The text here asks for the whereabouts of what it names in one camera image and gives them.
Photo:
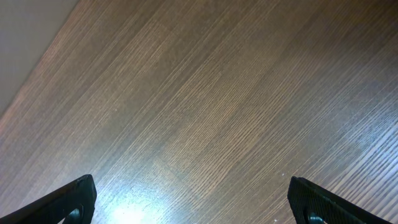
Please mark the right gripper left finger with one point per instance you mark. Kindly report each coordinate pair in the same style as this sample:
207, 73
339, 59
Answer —
72, 203

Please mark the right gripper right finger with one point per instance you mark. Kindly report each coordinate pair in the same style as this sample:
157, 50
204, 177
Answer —
311, 203

